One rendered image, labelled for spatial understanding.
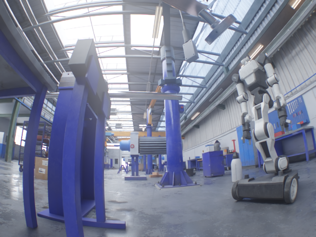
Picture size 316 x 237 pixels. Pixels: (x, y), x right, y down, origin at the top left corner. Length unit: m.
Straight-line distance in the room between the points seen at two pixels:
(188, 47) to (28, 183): 1.12
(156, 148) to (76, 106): 4.35
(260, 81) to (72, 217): 1.70
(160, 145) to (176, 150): 2.03
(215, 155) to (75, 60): 4.10
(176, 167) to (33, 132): 2.46
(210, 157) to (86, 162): 3.35
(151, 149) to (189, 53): 4.22
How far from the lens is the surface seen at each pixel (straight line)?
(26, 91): 1.07
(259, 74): 1.63
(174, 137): 2.89
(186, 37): 0.88
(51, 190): 1.13
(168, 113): 3.05
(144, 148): 4.82
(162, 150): 4.84
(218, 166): 4.35
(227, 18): 0.70
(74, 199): 0.52
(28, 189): 0.90
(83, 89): 0.58
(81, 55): 0.58
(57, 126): 1.13
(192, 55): 0.77
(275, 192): 1.23
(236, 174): 2.76
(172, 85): 3.27
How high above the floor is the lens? 0.39
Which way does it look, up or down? 19 degrees up
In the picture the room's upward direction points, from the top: 2 degrees counter-clockwise
